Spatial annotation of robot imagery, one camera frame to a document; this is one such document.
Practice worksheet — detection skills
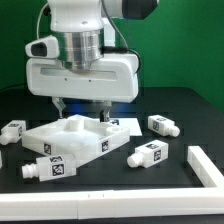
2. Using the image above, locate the white part at left edge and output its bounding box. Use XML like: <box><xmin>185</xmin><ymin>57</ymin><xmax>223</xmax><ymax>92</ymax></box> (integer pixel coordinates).
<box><xmin>0</xmin><ymin>150</ymin><xmax>3</xmax><ymax>169</ymax></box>

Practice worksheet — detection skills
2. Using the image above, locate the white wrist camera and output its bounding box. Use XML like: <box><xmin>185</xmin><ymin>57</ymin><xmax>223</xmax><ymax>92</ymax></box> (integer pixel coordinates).
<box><xmin>25</xmin><ymin>35</ymin><xmax>60</xmax><ymax>59</ymax></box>

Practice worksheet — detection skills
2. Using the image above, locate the white square table top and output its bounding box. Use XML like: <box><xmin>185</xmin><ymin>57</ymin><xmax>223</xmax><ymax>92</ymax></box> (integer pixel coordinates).
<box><xmin>22</xmin><ymin>115</ymin><xmax>130</xmax><ymax>167</ymax></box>

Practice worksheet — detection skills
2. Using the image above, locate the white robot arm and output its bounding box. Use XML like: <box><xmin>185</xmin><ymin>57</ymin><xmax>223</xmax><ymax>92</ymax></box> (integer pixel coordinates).
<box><xmin>25</xmin><ymin>0</ymin><xmax>159</xmax><ymax>122</ymax></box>

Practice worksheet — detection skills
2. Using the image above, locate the white cable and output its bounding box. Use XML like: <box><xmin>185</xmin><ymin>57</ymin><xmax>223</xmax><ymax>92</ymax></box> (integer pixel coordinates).
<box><xmin>36</xmin><ymin>3</ymin><xmax>51</xmax><ymax>41</ymax></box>

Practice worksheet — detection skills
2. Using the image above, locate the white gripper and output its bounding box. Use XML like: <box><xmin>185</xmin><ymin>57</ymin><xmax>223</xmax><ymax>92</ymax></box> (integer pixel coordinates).
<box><xmin>26</xmin><ymin>54</ymin><xmax>138</xmax><ymax>122</ymax></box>

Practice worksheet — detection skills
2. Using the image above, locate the white sheet with tags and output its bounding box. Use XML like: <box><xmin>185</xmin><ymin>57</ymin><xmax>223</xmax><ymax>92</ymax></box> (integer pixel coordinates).
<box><xmin>104</xmin><ymin>118</ymin><xmax>142</xmax><ymax>136</ymax></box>

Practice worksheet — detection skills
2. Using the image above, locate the white L-shaped obstacle fence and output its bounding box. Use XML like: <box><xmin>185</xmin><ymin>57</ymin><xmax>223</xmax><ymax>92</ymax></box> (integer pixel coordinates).
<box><xmin>0</xmin><ymin>146</ymin><xmax>224</xmax><ymax>221</ymax></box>

